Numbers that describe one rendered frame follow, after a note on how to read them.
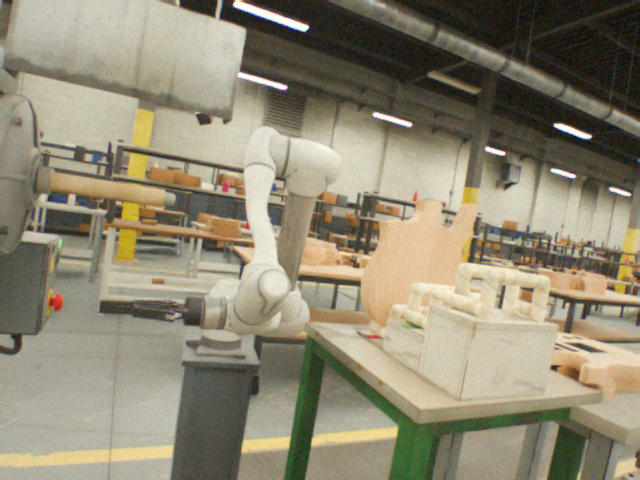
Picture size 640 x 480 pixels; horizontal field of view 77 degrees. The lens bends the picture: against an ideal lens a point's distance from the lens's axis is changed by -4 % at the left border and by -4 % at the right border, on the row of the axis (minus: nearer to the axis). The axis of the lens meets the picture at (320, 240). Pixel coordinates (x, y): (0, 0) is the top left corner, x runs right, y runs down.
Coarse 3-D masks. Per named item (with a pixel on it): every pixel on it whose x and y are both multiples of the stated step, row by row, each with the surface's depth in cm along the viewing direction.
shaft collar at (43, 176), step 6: (42, 168) 65; (48, 168) 66; (42, 174) 65; (48, 174) 65; (36, 180) 64; (42, 180) 65; (48, 180) 65; (36, 186) 65; (42, 186) 65; (48, 186) 65; (42, 192) 66; (48, 192) 66
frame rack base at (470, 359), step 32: (448, 320) 92; (480, 320) 87; (512, 320) 93; (448, 352) 90; (480, 352) 86; (512, 352) 90; (544, 352) 95; (448, 384) 89; (480, 384) 87; (512, 384) 91; (544, 384) 96
